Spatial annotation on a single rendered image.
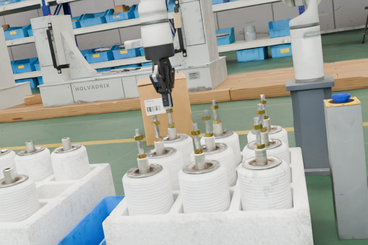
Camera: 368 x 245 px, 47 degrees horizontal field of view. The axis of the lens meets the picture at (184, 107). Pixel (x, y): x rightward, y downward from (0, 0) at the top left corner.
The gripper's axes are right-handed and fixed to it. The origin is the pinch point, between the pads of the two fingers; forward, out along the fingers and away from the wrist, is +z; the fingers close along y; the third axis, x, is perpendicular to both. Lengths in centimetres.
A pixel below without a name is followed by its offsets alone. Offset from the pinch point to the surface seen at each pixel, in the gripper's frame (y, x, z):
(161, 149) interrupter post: -12.8, -1.5, 8.8
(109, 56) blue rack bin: 459, 254, 4
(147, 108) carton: 84, 43, 17
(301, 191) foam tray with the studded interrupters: -19.0, -31.7, 17.2
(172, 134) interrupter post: -1.0, -0.3, 8.8
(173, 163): -14.8, -4.6, 11.6
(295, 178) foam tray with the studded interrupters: -12.4, -30.3, 17.2
